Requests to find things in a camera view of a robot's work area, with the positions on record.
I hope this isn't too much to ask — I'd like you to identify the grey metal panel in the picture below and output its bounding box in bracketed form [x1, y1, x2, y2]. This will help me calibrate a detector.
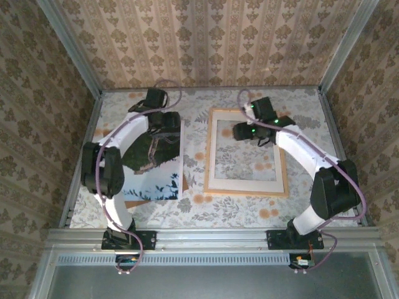
[46, 264, 386, 299]

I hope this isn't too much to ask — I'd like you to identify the aluminium mounting rail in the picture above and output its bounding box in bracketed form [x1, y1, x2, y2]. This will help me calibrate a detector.
[45, 227, 383, 250]

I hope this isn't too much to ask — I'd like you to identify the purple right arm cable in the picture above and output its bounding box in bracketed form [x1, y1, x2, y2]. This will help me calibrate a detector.
[237, 89, 367, 275]

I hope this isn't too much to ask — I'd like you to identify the brown backing board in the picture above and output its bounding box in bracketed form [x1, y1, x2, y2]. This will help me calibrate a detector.
[124, 174, 190, 209]

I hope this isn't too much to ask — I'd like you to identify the aluminium table end rail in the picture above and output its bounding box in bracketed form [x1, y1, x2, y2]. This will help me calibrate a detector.
[101, 86, 322, 93]

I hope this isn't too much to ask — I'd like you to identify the grey slotted cable duct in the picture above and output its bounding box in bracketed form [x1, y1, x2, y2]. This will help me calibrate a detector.
[57, 254, 291, 266]

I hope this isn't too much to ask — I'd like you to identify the white picture mat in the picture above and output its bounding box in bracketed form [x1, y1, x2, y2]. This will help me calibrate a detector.
[207, 110, 286, 192]

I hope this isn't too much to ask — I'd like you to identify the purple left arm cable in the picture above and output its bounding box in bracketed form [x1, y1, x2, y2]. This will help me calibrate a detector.
[95, 80, 183, 275]

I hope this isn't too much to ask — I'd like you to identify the aluminium table side rail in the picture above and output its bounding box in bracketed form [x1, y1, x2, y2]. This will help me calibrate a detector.
[317, 90, 368, 227]
[59, 93, 103, 228]

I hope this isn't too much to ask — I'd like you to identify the aluminium corner post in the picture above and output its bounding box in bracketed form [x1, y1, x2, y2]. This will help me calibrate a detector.
[317, 0, 380, 94]
[36, 0, 103, 98]

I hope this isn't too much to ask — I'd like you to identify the light wooden picture frame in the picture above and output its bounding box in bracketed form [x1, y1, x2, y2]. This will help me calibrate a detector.
[203, 107, 289, 198]

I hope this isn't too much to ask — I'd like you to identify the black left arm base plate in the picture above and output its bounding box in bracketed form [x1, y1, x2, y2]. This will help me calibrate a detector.
[101, 229, 157, 251]

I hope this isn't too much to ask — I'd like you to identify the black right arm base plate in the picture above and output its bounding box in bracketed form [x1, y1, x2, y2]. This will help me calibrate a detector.
[266, 229, 325, 251]

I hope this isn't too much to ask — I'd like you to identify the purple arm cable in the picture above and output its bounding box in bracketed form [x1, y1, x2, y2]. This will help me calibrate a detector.
[95, 80, 183, 275]
[237, 89, 367, 275]

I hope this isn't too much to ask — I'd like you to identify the small circuit board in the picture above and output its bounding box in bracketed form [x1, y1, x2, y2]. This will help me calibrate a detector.
[288, 252, 314, 270]
[115, 254, 141, 271]

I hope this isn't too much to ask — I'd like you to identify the photo with dark foliage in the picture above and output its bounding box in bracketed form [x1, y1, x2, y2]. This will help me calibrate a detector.
[121, 120, 185, 201]

